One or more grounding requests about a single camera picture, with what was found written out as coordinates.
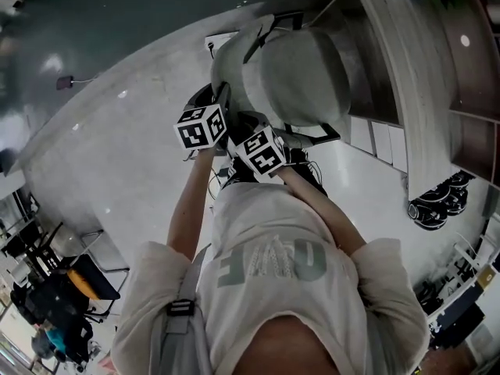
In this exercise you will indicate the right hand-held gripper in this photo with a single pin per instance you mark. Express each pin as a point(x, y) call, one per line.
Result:
point(261, 151)

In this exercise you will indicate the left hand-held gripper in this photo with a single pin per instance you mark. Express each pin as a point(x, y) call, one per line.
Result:
point(203, 129)

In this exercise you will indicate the grey chair with black legs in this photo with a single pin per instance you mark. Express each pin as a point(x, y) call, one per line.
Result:
point(301, 80)

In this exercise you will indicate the person's left forearm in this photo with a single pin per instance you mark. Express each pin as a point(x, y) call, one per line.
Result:
point(193, 205)

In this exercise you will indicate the person's right forearm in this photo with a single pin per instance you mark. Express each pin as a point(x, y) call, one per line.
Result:
point(320, 213)

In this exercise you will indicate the wooden desk with drawers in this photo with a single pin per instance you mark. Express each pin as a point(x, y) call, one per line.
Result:
point(418, 72)

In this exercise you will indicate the black chair with orange cushion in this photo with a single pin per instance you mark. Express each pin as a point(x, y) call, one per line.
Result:
point(74, 287)

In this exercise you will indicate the white power strip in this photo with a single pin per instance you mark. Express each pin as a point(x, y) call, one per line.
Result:
point(220, 39)

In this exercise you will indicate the person's beige shirt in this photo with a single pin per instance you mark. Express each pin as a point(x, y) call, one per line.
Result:
point(281, 279)

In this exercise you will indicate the small black floor device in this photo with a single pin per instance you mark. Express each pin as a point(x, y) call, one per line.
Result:
point(65, 82)

